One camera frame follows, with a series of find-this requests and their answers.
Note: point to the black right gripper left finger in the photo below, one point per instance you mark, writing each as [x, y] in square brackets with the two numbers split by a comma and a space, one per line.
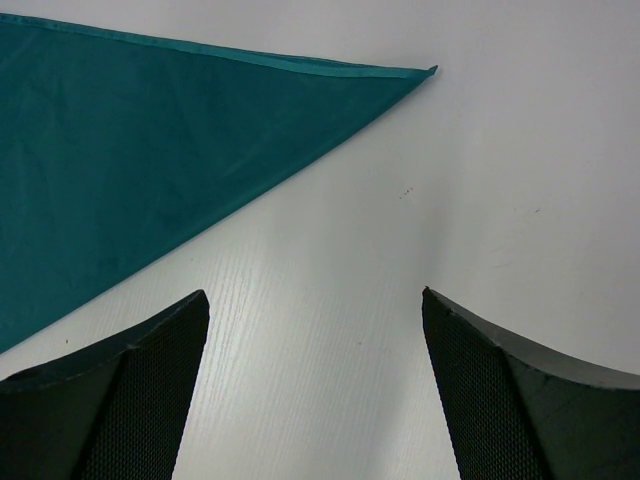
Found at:
[115, 409]

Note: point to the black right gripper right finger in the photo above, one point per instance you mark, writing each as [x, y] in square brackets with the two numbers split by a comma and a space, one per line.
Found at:
[516, 409]

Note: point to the teal satin napkin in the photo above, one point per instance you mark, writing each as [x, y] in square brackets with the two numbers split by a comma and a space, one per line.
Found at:
[117, 148]

